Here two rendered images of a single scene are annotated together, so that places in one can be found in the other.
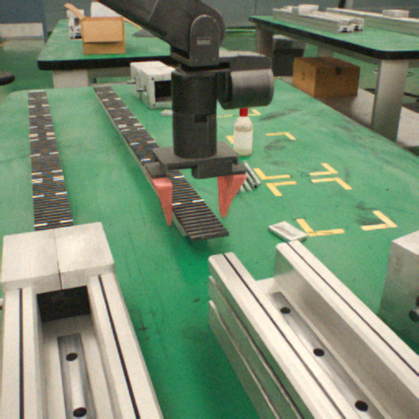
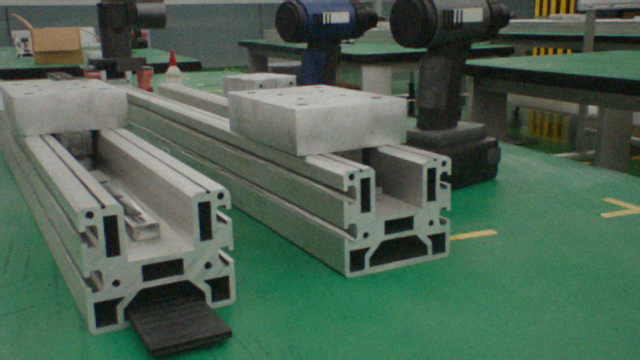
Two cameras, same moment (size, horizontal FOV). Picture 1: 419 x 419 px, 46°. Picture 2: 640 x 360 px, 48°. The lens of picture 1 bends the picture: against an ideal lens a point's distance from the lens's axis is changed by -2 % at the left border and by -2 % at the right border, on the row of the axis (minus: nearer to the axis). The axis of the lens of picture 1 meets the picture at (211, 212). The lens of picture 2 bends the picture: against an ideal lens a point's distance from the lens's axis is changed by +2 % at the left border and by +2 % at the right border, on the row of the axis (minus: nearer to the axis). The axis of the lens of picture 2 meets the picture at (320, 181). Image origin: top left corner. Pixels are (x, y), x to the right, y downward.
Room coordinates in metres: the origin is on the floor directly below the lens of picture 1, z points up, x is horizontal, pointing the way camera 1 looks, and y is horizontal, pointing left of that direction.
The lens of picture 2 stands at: (-0.84, -0.17, 0.98)
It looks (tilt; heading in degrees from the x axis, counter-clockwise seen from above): 13 degrees down; 352
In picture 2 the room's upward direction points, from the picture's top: 1 degrees counter-clockwise
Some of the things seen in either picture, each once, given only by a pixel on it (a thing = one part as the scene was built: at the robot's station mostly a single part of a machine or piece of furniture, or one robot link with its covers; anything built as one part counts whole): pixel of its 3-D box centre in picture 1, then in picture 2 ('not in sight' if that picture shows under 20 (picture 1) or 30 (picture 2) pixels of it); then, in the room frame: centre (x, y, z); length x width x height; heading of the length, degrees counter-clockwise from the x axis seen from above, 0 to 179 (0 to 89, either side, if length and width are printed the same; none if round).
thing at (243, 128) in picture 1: (243, 126); (173, 74); (0.97, -0.06, 0.84); 0.04 x 0.04 x 0.12
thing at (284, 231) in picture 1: (287, 232); not in sight; (0.62, -0.11, 0.78); 0.05 x 0.03 x 0.01; 32
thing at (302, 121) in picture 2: not in sight; (312, 130); (-0.18, -0.26, 0.87); 0.16 x 0.11 x 0.07; 19
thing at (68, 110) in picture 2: not in sight; (63, 116); (0.00, 0.00, 0.87); 0.16 x 0.11 x 0.07; 19
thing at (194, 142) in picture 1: (195, 137); (116, 48); (0.62, 0.02, 0.92); 0.10 x 0.07 x 0.07; 109
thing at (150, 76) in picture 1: (156, 87); (108, 68); (1.40, 0.15, 0.83); 0.11 x 0.10 x 0.10; 108
